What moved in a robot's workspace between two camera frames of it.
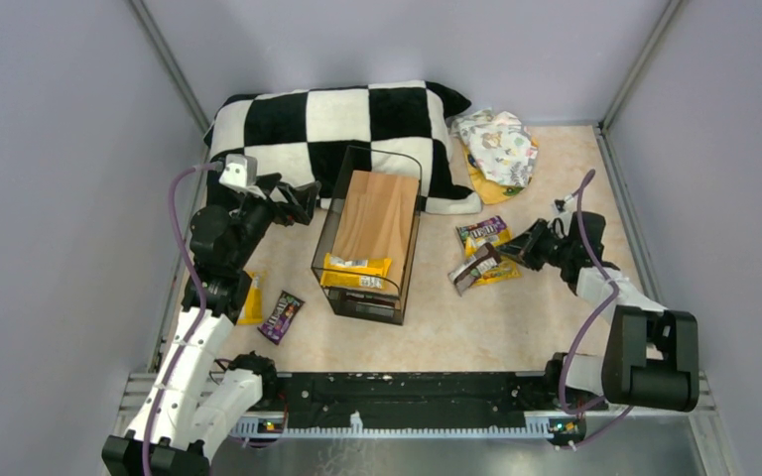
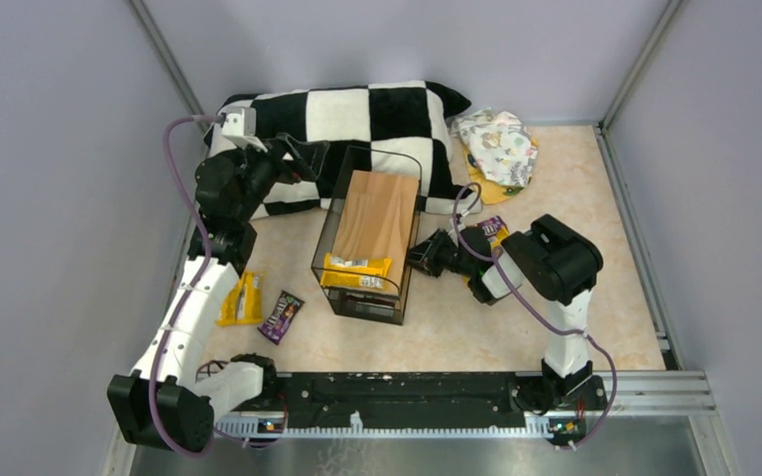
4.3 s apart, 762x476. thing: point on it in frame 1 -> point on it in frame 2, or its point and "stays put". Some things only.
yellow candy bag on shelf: (368, 273) stays put
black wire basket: (365, 248) stays put
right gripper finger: (523, 246) -> (419, 256)
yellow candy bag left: (253, 312) stays put
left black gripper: (283, 200) -> (290, 168)
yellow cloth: (490, 189) stays put
